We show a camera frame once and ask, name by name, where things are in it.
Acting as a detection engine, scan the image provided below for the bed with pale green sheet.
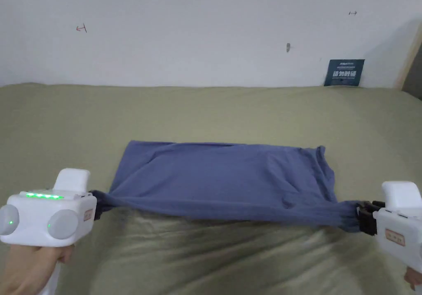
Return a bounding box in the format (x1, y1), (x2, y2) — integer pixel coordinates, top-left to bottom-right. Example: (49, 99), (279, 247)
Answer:
(0, 82), (422, 295)

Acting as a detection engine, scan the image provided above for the blue shirt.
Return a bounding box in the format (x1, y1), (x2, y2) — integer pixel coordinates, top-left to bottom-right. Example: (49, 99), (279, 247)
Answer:
(91, 140), (363, 234)

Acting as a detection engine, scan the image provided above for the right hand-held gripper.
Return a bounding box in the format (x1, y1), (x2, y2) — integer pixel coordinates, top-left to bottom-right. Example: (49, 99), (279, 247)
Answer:
(355, 181), (422, 273)

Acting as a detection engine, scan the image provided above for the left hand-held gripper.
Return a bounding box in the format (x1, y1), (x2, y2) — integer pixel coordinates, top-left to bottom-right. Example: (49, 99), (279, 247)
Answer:
(0, 168), (101, 295)

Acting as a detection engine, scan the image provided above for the person's left hand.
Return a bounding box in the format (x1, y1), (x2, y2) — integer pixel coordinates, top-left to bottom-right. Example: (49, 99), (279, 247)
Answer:
(0, 244), (75, 295)

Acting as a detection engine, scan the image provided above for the person's right hand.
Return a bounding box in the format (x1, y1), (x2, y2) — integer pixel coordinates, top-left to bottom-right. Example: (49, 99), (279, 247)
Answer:
(403, 267), (422, 291)

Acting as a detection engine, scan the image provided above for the dark teal sign card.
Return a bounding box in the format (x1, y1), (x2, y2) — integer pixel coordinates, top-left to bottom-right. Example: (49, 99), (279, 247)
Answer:
(324, 59), (366, 87)

